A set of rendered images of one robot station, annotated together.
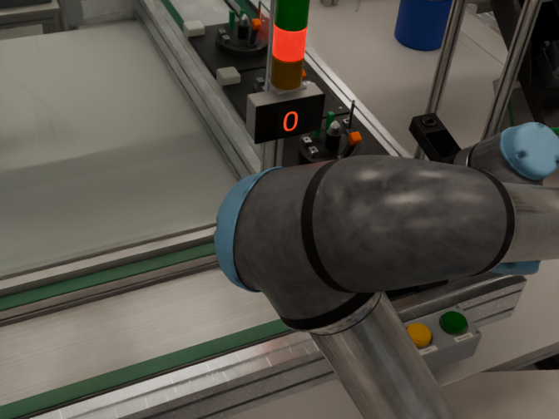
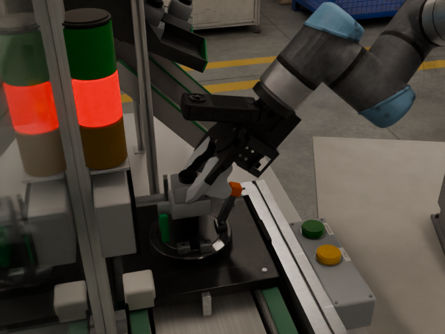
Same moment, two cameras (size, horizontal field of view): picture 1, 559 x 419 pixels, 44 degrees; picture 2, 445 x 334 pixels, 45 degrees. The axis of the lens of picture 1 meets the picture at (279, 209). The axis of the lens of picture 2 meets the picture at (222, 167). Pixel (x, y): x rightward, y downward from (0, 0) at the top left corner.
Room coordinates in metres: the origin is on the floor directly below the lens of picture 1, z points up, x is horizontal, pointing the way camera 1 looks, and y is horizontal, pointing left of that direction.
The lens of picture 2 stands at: (0.71, 0.46, 1.56)
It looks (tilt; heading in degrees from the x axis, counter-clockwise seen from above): 32 degrees down; 285
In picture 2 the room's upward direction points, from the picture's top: 1 degrees counter-clockwise
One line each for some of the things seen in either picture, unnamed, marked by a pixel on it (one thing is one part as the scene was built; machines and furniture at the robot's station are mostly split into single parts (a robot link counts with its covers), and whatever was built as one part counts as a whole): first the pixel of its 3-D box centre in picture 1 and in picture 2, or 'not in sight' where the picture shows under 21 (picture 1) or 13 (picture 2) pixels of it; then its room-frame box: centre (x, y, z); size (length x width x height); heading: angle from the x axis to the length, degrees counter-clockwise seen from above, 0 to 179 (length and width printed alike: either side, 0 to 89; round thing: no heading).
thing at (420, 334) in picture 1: (418, 336); (328, 256); (0.71, -0.24, 0.96); 0.04 x 0.04 x 0.02
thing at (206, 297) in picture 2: not in sight; (206, 303); (0.89, -0.10, 0.95); 0.01 x 0.01 x 0.04; 28
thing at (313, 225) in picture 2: (453, 323); (312, 230); (0.75, -0.30, 0.96); 0.04 x 0.04 x 0.02
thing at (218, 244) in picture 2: not in sight; (191, 235); (0.94, -0.22, 0.98); 0.14 x 0.14 x 0.02
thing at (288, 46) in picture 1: (289, 39); (95, 94); (0.96, 0.01, 1.34); 0.05 x 0.05 x 0.05
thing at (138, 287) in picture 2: not in sight; (138, 290); (0.99, -0.08, 0.97); 0.05 x 0.05 x 0.04; 28
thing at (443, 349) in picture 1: (413, 347); (326, 270); (0.71, -0.24, 0.93); 0.21 x 0.07 x 0.06; 118
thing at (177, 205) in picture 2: not in sight; (182, 193); (0.95, -0.21, 1.07); 0.08 x 0.04 x 0.07; 28
